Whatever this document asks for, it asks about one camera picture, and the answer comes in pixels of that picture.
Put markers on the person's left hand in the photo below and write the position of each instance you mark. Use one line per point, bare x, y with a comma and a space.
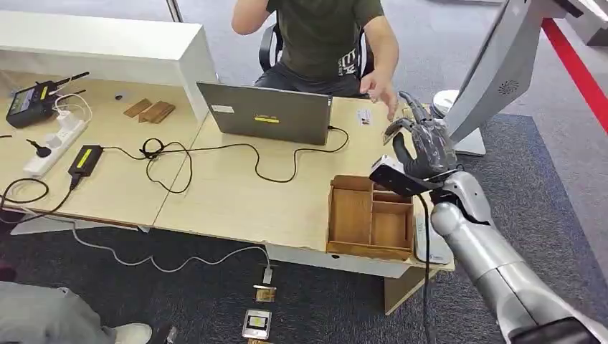
377, 88

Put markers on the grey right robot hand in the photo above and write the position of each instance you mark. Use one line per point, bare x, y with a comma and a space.
430, 147

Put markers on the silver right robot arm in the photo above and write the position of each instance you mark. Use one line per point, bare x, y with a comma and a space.
499, 270

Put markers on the white card with red print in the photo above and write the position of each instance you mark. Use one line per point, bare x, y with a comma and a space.
364, 117

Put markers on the person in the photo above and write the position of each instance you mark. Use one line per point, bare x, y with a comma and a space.
43, 315
323, 38

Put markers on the wooden card box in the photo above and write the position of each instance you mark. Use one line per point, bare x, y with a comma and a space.
351, 216

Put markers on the white flat device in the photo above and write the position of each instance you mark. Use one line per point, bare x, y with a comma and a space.
434, 251

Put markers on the silver panel stand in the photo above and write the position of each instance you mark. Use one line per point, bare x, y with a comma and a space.
499, 61

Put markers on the grey laptop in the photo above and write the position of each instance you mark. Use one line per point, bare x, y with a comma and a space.
268, 114

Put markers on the wooden desk leg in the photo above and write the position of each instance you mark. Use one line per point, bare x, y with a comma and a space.
404, 292

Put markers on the red floor tape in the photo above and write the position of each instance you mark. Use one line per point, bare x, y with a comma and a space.
577, 71

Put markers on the metal pole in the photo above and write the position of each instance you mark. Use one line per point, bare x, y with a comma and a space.
174, 9

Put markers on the gold card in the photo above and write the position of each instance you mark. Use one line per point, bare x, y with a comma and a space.
265, 294
260, 341

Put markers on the large wooden block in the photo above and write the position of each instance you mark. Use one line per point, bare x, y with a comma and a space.
157, 112

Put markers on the small wooden block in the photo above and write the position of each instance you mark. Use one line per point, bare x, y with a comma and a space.
138, 108

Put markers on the black power adapter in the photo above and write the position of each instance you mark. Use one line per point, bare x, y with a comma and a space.
85, 160

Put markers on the dark shiny object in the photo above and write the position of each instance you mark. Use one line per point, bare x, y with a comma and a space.
167, 336

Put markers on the white power strip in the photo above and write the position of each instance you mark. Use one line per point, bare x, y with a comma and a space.
54, 147

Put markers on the black plug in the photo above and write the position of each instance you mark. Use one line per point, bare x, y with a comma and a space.
42, 151

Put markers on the white shoe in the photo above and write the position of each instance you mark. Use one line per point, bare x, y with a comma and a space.
133, 334

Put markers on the black radio controller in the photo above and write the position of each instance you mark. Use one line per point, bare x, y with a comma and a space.
28, 104

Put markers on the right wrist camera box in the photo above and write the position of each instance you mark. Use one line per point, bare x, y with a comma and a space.
399, 178

